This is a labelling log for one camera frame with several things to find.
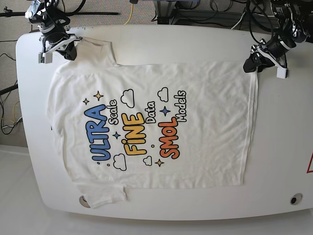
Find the left table cable grommet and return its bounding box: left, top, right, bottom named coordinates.
left=79, top=195, right=90, bottom=208

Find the right table cable grommet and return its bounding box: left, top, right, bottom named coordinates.
left=290, top=193, right=303, bottom=205

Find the grey metal frame base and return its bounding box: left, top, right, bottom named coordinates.
left=153, top=0, right=269, bottom=25

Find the white printed T-shirt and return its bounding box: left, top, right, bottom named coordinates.
left=47, top=39, right=258, bottom=208

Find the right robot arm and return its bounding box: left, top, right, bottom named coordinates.
left=25, top=0, right=82, bottom=64

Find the black tripod stand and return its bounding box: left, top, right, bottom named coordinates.
left=0, top=0, right=119, bottom=32

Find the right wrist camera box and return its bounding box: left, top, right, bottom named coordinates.
left=38, top=52, right=53, bottom=64

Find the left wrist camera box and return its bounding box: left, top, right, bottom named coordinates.
left=276, top=67, right=289, bottom=79

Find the red triangle warning sticker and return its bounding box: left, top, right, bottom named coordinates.
left=307, top=154, right=313, bottom=173

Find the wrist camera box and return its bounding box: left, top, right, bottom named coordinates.
left=38, top=52, right=53, bottom=64
left=276, top=67, right=289, bottom=79

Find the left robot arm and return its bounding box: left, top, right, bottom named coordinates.
left=243, top=0, right=313, bottom=78

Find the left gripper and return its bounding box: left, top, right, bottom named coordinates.
left=243, top=36, right=296, bottom=73

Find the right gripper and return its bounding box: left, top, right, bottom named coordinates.
left=40, top=32, right=83, bottom=61

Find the table cable grommet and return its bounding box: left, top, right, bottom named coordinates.
left=290, top=193, right=303, bottom=205
left=79, top=195, right=90, bottom=208

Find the black floor cables left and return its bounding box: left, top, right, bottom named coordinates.
left=0, top=52, right=19, bottom=135

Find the yellow cable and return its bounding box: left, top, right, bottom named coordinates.
left=123, top=3, right=134, bottom=25

